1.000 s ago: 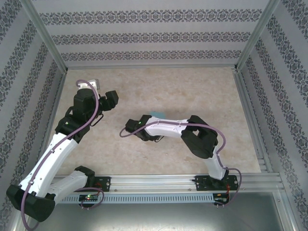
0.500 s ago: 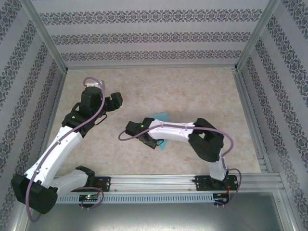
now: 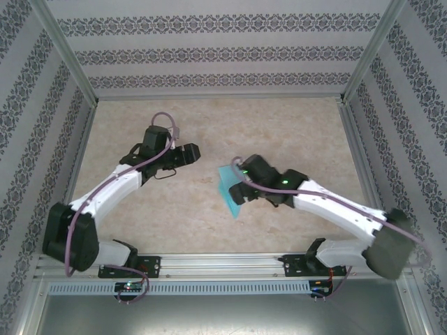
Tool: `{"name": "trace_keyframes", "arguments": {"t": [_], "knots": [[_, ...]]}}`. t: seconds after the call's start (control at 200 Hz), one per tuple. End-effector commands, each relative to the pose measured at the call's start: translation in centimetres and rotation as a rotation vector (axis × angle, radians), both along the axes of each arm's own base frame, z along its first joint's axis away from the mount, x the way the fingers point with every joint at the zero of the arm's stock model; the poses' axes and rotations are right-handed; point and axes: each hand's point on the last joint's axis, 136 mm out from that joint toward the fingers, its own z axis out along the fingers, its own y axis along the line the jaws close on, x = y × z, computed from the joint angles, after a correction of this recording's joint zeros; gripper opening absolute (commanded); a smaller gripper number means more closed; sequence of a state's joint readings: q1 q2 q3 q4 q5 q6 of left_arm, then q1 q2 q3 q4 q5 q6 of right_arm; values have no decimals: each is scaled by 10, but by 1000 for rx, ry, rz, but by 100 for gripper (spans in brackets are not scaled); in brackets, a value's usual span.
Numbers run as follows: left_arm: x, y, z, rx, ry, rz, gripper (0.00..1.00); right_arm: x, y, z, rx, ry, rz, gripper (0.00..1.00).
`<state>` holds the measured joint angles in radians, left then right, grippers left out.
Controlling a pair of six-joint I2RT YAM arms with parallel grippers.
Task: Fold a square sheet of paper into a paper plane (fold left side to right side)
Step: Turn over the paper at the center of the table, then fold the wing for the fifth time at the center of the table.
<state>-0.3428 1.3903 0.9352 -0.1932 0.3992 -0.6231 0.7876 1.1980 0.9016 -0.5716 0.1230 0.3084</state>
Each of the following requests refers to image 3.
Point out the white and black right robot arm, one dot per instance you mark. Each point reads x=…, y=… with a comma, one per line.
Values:
x=331, y=206

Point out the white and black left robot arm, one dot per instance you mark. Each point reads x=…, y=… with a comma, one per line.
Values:
x=104, y=192

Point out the grey metal sheet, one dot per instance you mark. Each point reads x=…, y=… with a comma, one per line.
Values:
x=223, y=314

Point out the small circuit board orange light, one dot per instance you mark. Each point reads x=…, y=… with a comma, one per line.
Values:
x=319, y=284

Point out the small circuit board green light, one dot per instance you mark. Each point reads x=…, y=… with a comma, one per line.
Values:
x=129, y=286

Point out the aluminium table side rail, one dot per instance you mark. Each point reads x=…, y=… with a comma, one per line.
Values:
x=351, y=132
x=78, y=160

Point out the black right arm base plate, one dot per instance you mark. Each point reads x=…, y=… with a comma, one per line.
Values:
x=292, y=265

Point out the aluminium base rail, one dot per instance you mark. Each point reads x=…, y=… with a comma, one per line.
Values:
x=223, y=263

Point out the aluminium frame post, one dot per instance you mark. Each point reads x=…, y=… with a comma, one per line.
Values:
x=66, y=52
x=377, y=45

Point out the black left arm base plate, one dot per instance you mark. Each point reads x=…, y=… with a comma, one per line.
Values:
x=151, y=267

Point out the lower aluminium frame bar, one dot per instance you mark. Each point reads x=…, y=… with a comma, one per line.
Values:
x=29, y=307
x=415, y=307

